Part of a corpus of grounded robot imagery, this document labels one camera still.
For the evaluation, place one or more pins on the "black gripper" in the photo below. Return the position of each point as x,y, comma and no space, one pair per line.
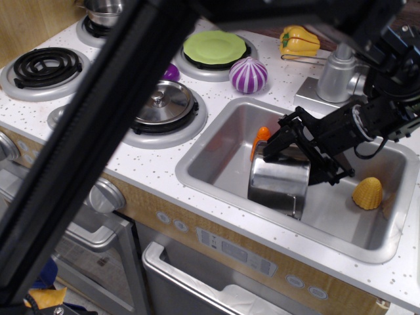
323,141

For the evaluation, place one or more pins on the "steel pot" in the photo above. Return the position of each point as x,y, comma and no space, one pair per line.
281,182
104,13

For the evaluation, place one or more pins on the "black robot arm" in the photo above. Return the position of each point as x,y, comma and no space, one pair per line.
392,87

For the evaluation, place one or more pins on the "silver sink basin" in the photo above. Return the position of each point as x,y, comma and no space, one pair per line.
218,164

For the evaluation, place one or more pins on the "steel pot lid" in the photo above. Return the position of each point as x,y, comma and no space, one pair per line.
170,102

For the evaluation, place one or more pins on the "orange toy carrot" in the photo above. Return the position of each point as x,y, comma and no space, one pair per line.
263,134

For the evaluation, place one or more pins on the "yellow toy corn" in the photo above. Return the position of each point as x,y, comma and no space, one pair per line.
368,194

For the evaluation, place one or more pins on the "silver faucet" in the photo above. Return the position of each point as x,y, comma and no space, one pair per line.
341,82

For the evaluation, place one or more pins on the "purple striped toy onion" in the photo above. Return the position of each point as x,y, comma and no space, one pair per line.
248,75

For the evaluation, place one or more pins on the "yellow toy bell pepper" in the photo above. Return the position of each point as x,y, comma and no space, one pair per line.
297,41

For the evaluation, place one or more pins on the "back right stove burner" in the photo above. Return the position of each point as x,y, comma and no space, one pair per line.
216,73

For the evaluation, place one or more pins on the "stove burner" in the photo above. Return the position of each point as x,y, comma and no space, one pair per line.
172,138
216,73
92,34

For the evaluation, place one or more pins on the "green plastic plate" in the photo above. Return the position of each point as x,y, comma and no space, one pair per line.
214,47

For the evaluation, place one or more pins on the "purple toy eggplant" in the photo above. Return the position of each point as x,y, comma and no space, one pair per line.
172,73

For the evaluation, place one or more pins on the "front right stove burner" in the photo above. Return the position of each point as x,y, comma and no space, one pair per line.
172,138

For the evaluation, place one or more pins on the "silver oven dial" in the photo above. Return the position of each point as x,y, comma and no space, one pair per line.
105,197

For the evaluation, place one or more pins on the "back left stove burner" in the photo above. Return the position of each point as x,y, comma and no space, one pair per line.
92,34

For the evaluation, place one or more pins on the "silver stove knob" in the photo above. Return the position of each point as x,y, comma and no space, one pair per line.
55,116

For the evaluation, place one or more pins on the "front left coil burner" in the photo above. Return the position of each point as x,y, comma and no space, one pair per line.
44,74

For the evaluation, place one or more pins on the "blue clamp tool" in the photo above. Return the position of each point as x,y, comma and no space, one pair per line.
47,275

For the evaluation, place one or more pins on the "yellow cloth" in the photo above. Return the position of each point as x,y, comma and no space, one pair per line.
45,298

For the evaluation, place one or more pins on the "dishwasher door with handle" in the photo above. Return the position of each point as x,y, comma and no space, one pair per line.
182,281

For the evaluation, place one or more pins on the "oven door with handle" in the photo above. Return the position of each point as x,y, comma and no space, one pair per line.
97,256

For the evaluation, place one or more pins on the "black foreground frame bar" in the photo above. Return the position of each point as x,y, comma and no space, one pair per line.
124,74

